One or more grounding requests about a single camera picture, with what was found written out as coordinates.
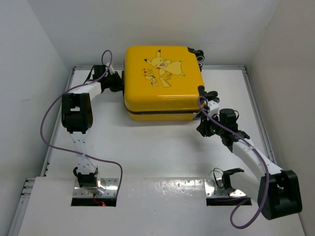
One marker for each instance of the metal base plate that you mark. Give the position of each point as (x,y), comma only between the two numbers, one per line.
(214,189)
(105,188)

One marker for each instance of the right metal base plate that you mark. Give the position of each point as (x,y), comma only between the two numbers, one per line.
(214,189)

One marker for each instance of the yellow suitcase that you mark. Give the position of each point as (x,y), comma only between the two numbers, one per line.
(163,83)

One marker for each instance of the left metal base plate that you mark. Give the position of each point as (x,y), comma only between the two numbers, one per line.
(105,188)

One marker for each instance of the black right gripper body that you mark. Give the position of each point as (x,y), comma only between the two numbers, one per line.
(210,127)

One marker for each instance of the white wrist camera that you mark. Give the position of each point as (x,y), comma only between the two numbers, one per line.
(214,108)
(110,69)

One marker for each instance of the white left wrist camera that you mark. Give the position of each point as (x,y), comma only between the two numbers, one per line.
(110,69)

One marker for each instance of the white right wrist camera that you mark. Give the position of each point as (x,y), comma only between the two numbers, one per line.
(214,108)

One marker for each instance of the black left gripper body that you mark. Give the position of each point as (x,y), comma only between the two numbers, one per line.
(113,82)

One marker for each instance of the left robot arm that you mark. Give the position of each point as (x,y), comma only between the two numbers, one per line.
(77,119)

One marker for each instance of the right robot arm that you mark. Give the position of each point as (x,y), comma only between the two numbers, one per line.
(275,190)

